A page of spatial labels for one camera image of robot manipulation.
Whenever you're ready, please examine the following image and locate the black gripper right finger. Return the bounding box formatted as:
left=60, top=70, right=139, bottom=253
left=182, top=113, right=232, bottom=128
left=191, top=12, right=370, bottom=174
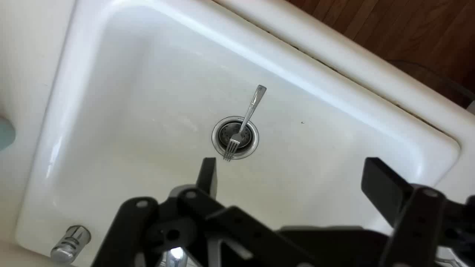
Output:
left=361, top=156, right=475, bottom=267

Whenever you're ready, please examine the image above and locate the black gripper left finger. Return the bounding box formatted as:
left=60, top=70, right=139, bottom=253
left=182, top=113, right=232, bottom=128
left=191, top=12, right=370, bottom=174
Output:
left=91, top=156, right=318, bottom=267

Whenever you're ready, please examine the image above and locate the chrome sink knob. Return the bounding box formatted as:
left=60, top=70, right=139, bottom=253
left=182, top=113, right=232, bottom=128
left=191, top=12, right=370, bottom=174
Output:
left=51, top=225, right=94, bottom=265

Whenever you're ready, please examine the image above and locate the white ceramic sink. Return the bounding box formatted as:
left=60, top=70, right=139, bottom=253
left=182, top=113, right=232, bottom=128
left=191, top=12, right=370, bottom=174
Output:
left=14, top=0, right=465, bottom=267

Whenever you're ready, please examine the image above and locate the silver spoon in drain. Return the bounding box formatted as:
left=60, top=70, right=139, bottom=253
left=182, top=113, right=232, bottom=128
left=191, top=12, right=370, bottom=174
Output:
left=222, top=84, right=269, bottom=162

